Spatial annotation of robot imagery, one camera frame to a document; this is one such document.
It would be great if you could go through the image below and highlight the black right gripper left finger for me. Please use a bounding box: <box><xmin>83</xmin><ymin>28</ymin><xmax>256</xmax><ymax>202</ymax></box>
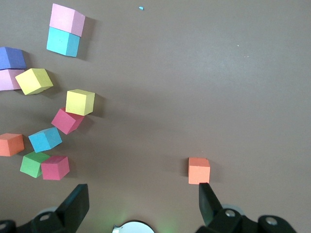
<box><xmin>0</xmin><ymin>183</ymin><xmax>90</xmax><ymax>233</ymax></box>

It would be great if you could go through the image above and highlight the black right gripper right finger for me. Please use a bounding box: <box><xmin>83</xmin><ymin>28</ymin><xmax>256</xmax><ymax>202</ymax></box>
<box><xmin>195</xmin><ymin>182</ymin><xmax>298</xmax><ymax>233</ymax></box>

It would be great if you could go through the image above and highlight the red foam cube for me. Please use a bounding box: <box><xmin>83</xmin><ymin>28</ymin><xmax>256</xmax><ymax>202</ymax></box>
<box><xmin>51</xmin><ymin>107</ymin><xmax>85</xmax><ymax>135</ymax></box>
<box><xmin>40</xmin><ymin>155</ymin><xmax>70</xmax><ymax>181</ymax></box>

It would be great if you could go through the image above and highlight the green foam cube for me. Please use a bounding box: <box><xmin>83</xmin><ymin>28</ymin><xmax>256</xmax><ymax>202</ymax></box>
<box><xmin>19</xmin><ymin>150</ymin><xmax>51</xmax><ymax>179</ymax></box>

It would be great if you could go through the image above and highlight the blue foam cube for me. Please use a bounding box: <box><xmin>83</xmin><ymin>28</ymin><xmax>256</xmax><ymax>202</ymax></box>
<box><xmin>28</xmin><ymin>127</ymin><xmax>63</xmax><ymax>153</ymax></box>

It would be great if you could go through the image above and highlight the orange foam cube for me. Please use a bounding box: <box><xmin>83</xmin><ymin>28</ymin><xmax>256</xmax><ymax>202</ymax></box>
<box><xmin>0</xmin><ymin>133</ymin><xmax>25</xmax><ymax>157</ymax></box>
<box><xmin>188</xmin><ymin>157</ymin><xmax>211</xmax><ymax>185</ymax></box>

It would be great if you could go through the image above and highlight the yellow foam cube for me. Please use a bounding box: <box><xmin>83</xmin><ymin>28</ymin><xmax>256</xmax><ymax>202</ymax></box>
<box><xmin>15</xmin><ymin>68</ymin><xmax>54</xmax><ymax>96</ymax></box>
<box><xmin>65</xmin><ymin>89</ymin><xmax>96</xmax><ymax>117</ymax></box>

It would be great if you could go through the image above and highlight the brown table cover sheet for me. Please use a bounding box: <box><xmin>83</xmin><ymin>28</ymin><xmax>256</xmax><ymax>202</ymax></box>
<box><xmin>0</xmin><ymin>0</ymin><xmax>311</xmax><ymax>233</ymax></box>

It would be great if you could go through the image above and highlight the pink foam cube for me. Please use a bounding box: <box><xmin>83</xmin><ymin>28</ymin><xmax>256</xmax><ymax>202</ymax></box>
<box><xmin>0</xmin><ymin>68</ymin><xmax>25</xmax><ymax>92</ymax></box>
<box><xmin>49</xmin><ymin>3</ymin><xmax>86</xmax><ymax>37</ymax></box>

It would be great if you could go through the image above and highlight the purple foam cube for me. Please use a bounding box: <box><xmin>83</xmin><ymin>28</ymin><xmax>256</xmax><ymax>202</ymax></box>
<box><xmin>0</xmin><ymin>47</ymin><xmax>27</xmax><ymax>71</ymax></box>

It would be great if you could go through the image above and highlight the cyan foam cube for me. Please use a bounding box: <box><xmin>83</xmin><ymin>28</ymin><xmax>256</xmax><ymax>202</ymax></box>
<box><xmin>46</xmin><ymin>26</ymin><xmax>81</xmax><ymax>58</ymax></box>

